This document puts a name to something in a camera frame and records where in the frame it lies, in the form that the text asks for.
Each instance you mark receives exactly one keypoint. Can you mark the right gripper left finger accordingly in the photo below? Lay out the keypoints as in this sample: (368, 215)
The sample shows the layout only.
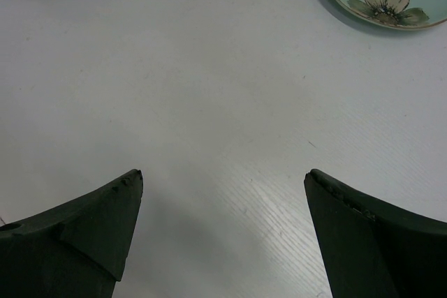
(76, 249)

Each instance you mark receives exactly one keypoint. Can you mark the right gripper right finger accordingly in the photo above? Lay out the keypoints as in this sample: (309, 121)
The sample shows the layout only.
(371, 248)

